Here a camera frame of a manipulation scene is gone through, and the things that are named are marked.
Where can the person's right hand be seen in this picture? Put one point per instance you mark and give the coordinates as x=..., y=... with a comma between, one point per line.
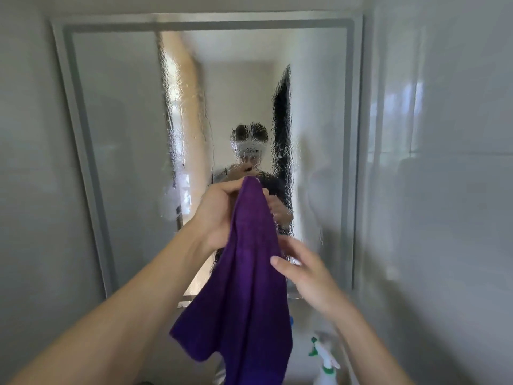
x=310, y=276

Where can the person's left hand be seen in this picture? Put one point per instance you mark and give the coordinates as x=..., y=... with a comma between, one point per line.
x=214, y=218

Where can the purple microfibre cloth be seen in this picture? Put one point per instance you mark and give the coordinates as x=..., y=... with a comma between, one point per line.
x=248, y=296

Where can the white spray bottle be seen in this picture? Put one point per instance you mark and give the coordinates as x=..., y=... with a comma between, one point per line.
x=326, y=364

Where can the rectangular wall mirror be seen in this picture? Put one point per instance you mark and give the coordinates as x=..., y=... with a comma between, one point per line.
x=120, y=136

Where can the person's right forearm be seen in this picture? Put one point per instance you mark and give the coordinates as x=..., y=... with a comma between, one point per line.
x=368, y=348

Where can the person's left forearm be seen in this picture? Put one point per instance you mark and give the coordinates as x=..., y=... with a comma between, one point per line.
x=112, y=320

